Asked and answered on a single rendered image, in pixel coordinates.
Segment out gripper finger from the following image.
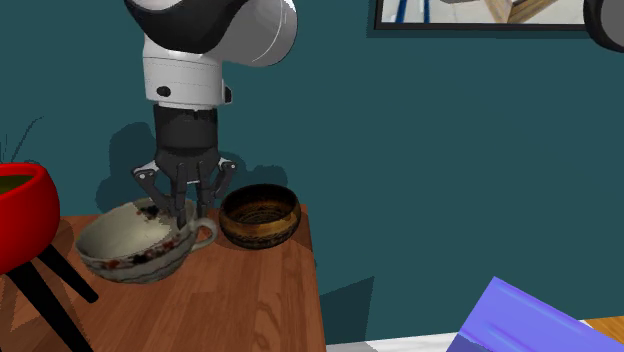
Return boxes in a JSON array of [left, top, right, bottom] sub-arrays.
[[131, 159, 190, 230], [196, 156, 239, 219]]

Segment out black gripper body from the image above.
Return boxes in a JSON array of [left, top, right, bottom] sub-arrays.
[[152, 104, 221, 184]]

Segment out dark brown wooden bowl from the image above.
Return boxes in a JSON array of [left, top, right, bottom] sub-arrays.
[[218, 183, 302, 251]]

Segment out white floral teacup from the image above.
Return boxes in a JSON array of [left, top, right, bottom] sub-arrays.
[[74, 196, 220, 285]]

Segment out brown wooden table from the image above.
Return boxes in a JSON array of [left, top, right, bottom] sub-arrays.
[[0, 203, 328, 352]]

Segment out red plant pot black legs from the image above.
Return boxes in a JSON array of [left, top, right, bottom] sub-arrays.
[[0, 115, 100, 352]]

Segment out purple flat block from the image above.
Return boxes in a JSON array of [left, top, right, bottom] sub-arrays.
[[445, 275, 624, 352]]

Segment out black framed wall picture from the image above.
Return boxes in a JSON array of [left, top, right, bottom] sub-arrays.
[[373, 0, 594, 32]]

